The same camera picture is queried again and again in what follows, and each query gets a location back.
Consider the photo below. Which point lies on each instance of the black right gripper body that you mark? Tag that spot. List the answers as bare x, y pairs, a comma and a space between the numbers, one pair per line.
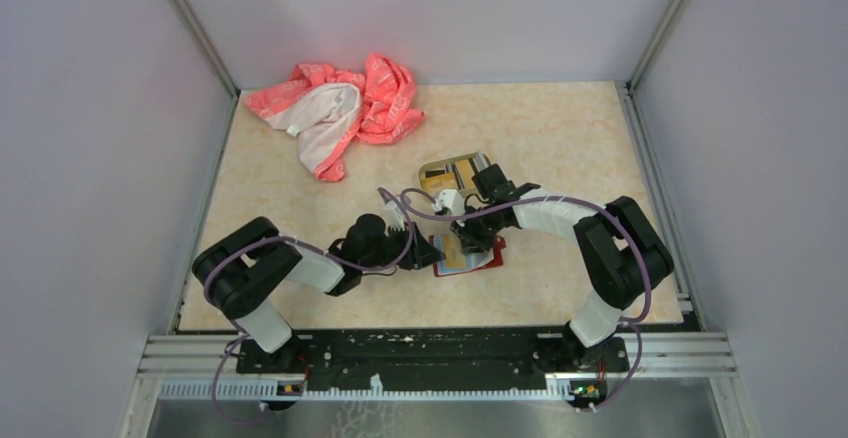
480, 230

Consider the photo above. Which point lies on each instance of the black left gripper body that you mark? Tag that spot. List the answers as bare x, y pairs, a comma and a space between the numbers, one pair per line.
395, 244

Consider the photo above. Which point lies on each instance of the red card holder wallet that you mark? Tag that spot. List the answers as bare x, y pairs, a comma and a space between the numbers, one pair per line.
474, 261

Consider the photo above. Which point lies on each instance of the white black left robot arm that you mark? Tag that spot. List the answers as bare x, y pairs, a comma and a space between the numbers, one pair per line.
239, 272

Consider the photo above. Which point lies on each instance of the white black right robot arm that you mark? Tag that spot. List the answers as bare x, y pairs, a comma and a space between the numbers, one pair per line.
622, 252

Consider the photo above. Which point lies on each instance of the beige oval card tray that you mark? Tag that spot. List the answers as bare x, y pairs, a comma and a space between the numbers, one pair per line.
464, 166

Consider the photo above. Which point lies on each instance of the pink white crumpled cloth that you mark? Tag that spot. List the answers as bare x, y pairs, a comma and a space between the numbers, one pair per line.
327, 108

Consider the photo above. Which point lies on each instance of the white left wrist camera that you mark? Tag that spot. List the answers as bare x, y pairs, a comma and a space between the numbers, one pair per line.
395, 213

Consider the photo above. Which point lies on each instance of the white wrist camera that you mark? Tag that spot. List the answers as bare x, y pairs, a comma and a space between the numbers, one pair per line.
395, 213
449, 202

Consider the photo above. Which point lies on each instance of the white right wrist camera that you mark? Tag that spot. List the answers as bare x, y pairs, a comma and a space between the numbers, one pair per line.
449, 202

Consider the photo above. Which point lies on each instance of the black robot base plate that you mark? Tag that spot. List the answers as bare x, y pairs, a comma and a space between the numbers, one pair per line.
432, 359

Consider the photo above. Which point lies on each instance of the white slotted cable duct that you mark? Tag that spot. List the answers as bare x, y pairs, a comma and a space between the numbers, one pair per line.
270, 390

